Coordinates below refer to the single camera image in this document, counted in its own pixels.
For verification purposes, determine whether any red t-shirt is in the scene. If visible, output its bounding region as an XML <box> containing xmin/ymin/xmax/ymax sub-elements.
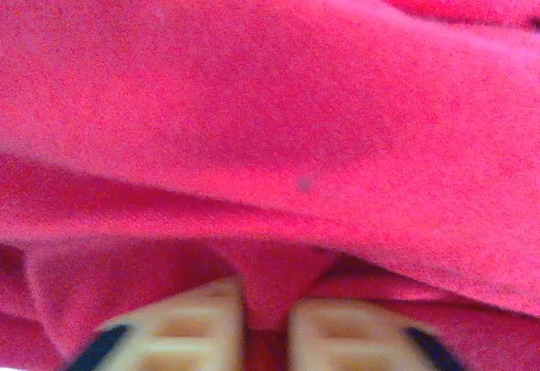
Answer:
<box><xmin>0</xmin><ymin>0</ymin><xmax>540</xmax><ymax>371</ymax></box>

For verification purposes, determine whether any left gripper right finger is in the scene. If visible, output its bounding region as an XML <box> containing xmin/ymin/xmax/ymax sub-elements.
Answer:
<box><xmin>286</xmin><ymin>297</ymin><xmax>469</xmax><ymax>371</ymax></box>

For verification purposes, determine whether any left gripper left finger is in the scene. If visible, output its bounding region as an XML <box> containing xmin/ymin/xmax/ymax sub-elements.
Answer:
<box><xmin>67</xmin><ymin>276</ymin><xmax>248</xmax><ymax>371</ymax></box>

